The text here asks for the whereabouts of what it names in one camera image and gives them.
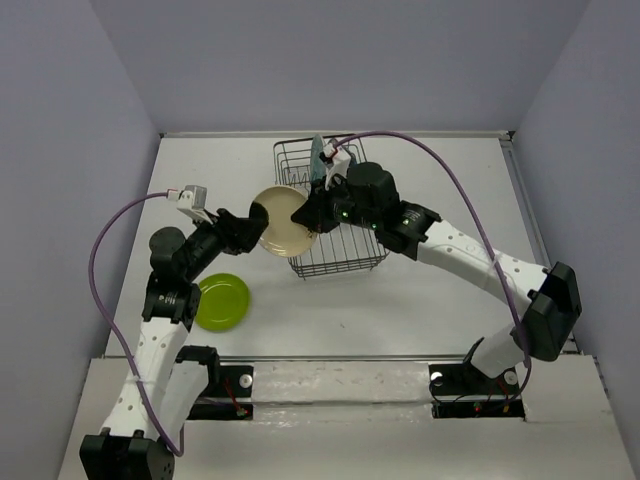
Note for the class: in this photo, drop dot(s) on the lime green plate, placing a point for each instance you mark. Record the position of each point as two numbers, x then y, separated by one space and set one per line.
224 303

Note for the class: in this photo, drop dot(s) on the cream plate with flower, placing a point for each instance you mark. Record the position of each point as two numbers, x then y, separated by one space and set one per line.
283 237

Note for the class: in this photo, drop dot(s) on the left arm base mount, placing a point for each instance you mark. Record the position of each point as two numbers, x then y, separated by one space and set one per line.
230 399

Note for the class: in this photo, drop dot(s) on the dark blue plate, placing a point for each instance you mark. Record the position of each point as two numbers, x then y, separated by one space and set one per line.
354 159

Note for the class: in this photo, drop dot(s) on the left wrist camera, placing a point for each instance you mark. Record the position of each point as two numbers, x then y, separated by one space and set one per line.
191 202

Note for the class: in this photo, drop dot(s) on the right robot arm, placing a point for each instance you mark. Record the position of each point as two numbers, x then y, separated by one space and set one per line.
546 300

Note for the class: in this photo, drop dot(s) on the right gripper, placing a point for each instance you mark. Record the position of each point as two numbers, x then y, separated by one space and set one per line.
316 209

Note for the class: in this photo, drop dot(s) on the red and teal plate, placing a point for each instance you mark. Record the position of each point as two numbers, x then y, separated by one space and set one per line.
317 166

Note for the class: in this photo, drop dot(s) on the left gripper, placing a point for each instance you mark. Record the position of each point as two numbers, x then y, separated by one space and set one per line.
242 233

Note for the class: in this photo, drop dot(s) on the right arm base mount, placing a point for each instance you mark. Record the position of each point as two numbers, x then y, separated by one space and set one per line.
460 392

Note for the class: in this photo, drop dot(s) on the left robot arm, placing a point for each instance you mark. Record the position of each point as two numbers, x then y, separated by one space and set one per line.
144 433

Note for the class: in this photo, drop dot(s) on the wire dish rack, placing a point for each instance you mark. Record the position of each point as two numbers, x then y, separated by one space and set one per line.
345 249

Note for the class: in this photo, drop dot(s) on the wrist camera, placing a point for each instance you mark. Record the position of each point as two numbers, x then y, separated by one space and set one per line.
337 160
191 202

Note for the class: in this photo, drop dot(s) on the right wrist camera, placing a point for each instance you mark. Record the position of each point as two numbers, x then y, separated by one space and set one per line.
337 160

